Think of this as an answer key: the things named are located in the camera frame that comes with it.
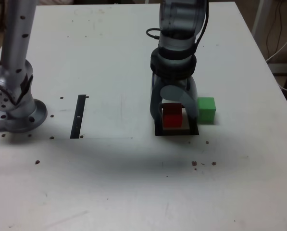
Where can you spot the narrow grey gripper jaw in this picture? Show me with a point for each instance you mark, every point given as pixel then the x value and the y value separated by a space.
pixel 155 103

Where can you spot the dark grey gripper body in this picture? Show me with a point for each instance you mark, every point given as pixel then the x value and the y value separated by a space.
pixel 172 81

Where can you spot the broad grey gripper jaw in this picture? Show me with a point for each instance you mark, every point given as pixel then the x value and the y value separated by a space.
pixel 172 92

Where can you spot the red cube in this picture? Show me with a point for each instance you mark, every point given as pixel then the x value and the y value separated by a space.
pixel 172 120

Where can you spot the green cube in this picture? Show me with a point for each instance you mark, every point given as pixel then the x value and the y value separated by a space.
pixel 205 110

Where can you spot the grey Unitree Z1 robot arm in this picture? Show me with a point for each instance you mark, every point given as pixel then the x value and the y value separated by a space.
pixel 16 36

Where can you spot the black tape square outline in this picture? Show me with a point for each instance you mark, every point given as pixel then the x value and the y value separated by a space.
pixel 177 132

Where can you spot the black tape strip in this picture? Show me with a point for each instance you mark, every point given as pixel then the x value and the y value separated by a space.
pixel 77 108

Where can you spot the pale pink cloth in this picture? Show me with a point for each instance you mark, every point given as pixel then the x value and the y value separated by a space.
pixel 59 2

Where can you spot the white metal post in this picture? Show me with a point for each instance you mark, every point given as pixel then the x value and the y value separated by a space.
pixel 259 21

